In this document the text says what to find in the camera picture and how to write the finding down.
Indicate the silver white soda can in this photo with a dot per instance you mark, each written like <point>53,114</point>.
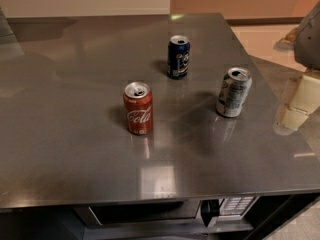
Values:
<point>234,90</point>

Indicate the red coca-cola can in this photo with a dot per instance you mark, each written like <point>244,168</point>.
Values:
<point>138,103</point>

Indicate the blue pepsi can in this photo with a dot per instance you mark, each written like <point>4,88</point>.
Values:
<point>178,56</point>

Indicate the microwave oven under table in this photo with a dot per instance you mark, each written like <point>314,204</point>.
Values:
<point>208,211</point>

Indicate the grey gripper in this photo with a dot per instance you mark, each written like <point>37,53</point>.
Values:
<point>309,40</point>

